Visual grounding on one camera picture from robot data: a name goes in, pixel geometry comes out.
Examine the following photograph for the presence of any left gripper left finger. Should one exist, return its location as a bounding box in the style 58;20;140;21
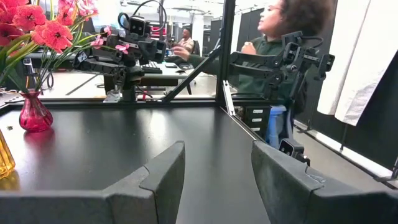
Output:
0;140;187;224

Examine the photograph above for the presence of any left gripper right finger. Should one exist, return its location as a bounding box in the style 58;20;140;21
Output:
251;140;398;224

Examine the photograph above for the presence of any orange artificial flower bunch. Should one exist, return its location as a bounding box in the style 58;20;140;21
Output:
0;0;47;94
6;20;75;78

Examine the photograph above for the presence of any red glass vase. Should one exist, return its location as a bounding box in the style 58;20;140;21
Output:
18;90;55;133

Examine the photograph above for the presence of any yellow glass vase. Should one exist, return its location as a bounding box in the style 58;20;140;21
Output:
0;129;16;181

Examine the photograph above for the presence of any black keyboard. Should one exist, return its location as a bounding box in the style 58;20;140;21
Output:
141;60;164;75

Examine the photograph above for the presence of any grey keyboard desk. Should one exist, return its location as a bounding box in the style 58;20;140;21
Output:
136;60;200;88

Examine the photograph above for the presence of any person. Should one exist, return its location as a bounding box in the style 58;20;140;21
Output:
177;27;195;52
172;0;335;104

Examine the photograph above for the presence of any black partition panel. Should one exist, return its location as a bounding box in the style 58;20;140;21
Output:
294;0;398;175

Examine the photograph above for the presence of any blue stool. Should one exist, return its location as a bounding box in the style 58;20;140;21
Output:
265;105;289;149

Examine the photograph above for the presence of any black drawer cabinet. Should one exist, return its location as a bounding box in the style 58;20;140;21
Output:
242;105;273;139

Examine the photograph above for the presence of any white hanging sheet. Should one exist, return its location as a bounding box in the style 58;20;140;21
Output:
333;0;398;127
317;0;373;116

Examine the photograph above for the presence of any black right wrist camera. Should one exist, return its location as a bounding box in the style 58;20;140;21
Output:
127;16;147;37

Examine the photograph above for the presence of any black right camera cable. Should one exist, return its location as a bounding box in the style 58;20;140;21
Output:
117;0;168;32

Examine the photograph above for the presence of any black table-level camera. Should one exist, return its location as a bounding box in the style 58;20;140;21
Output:
278;138;312;167

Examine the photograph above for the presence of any silver frame bracket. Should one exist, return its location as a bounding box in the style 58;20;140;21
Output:
103;90;122;104
221;80;238;117

